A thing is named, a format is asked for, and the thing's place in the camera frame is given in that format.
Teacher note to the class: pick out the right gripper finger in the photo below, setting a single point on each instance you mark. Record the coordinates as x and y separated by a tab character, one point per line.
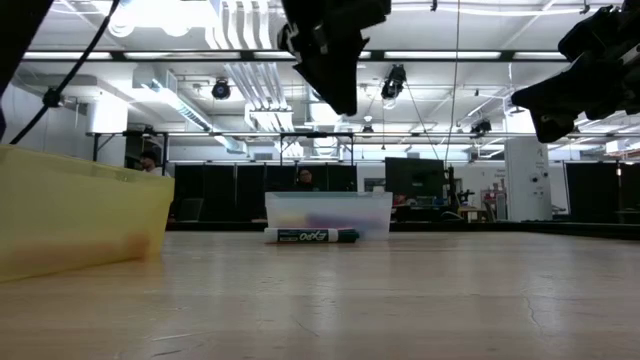
570	87
550	112

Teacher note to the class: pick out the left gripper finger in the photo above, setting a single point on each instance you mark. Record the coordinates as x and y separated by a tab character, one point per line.
325	77
349	75

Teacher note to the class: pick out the long green Expo marker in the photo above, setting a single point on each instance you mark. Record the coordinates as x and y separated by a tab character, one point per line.
345	235

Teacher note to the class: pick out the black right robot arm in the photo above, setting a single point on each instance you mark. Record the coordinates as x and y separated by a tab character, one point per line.
600	30

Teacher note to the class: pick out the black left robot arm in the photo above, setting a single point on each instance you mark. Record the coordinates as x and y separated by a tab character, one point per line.
20	30

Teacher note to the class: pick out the black ceiling spotlight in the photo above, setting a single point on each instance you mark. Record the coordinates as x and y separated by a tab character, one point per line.
221	89
54	95
481	126
394	81

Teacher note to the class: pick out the black overhead rig beam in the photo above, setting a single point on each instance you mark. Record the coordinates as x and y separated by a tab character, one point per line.
507	55

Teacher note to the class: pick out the narrow black partition panel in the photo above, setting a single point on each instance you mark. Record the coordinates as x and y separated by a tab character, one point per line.
590	190

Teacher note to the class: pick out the person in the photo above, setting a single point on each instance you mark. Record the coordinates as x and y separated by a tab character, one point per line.
305	177
149	161

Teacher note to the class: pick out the black pipe truss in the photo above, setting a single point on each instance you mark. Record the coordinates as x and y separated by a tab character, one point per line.
225	134

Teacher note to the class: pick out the black monitor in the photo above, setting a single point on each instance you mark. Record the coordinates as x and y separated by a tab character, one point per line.
415	177

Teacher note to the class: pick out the clear plastic bin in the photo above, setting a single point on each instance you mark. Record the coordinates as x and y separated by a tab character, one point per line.
330	205

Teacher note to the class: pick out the wide black partition panels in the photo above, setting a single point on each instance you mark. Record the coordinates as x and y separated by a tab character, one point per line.
225	192

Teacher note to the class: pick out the grey chair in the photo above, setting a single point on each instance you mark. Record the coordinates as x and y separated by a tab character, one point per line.
190	210

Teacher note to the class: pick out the yellow plastic bin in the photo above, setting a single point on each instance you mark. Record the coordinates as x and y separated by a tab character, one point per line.
75	210

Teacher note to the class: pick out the black aluminium table frame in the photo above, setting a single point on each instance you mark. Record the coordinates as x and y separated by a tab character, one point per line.
550	229

